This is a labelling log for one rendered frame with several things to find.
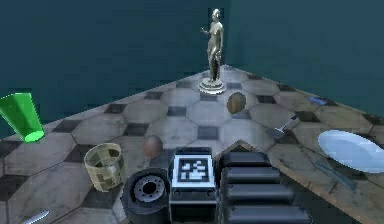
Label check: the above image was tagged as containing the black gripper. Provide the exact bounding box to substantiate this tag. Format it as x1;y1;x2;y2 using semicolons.
120;167;172;224

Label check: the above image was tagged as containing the brown round ball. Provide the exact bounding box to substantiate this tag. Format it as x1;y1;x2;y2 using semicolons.
142;134;164;159

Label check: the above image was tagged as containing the beige woven cup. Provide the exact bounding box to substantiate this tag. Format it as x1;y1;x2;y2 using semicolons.
83;142;128;193

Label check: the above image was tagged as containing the silver metal utensil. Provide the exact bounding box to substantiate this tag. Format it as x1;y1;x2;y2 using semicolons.
20;209;52;224

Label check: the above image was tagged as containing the green cup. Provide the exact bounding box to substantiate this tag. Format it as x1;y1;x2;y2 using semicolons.
0;92;46;144

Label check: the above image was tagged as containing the bronze figure statue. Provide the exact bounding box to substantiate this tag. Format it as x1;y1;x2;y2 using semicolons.
197;8;228;96

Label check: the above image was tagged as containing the grey metal knife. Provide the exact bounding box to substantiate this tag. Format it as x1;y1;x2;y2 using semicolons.
314;159;358;192

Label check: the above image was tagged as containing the small blue flat card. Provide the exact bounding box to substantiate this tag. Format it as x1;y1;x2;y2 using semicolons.
307;96;328;107

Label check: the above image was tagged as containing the pale blue plate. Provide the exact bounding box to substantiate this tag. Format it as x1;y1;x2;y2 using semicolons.
317;129;384;174

